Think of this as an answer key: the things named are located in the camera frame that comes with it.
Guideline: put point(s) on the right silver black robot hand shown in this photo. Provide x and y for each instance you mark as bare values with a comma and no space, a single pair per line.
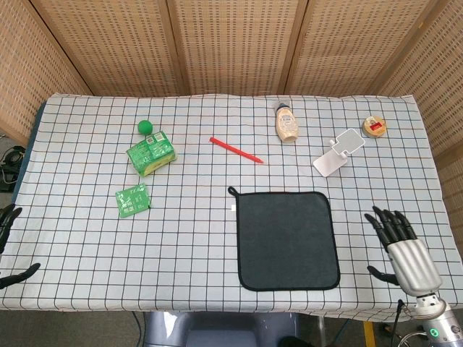
412,262

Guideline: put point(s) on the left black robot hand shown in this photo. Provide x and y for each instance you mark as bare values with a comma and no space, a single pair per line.
11,217

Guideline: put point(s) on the dark grey yellow cloth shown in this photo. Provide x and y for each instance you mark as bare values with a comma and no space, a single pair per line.
285,242

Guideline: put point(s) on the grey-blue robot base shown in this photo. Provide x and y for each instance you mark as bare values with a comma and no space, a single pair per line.
224,330

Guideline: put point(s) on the black equipment on floor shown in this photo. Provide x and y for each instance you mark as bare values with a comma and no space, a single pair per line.
12,162

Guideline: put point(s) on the flat green sachet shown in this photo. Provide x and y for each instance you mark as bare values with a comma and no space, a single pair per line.
133,200

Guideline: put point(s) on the white phone stand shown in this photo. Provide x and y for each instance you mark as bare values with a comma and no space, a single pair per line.
331,162

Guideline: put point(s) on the round tin with red label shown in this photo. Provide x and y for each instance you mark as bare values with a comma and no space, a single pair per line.
374,127

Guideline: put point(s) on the green sponge pack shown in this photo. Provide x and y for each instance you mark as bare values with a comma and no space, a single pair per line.
150,153

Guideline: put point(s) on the green ball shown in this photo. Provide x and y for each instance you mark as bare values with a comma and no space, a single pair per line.
145,127

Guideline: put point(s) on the checkered white tablecloth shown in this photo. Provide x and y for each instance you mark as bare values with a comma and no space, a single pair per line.
181,253

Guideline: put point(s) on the beige sauce squeeze bottle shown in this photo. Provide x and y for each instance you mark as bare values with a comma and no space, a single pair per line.
288,124

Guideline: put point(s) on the red pen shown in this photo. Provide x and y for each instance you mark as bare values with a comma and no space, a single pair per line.
235,149

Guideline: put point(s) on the wooden lattice folding screen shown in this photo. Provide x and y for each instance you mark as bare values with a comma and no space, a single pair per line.
231,43

